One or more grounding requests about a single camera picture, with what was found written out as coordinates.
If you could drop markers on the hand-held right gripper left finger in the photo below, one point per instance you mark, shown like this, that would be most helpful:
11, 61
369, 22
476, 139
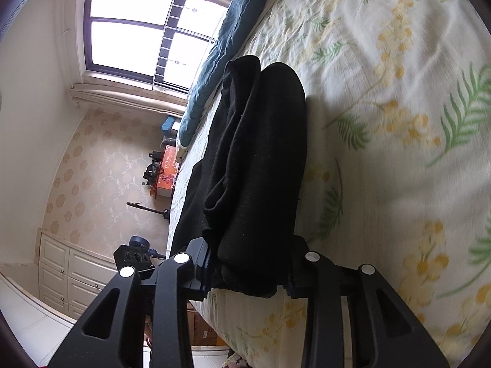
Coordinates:
202, 272

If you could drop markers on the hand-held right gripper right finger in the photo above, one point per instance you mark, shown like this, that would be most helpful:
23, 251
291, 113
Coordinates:
294, 292

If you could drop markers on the black pants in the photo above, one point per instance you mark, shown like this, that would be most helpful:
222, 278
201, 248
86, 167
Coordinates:
261, 161

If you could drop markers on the cardboard box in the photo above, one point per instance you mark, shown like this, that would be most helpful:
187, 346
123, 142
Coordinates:
203, 326

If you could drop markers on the white drawer cabinet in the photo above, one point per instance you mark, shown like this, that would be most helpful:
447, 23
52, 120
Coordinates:
73, 272

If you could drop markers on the black bag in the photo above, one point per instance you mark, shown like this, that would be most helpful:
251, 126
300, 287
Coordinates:
152, 168

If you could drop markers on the orange box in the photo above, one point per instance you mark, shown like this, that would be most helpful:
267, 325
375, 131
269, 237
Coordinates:
168, 172

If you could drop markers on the floral bed sheet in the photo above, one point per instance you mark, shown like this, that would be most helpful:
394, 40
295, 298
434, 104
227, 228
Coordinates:
383, 161

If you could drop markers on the blue quilt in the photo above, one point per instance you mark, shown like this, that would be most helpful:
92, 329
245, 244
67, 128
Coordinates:
214, 65

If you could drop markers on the dark-framed window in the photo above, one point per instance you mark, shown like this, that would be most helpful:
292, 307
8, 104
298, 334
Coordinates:
126, 46

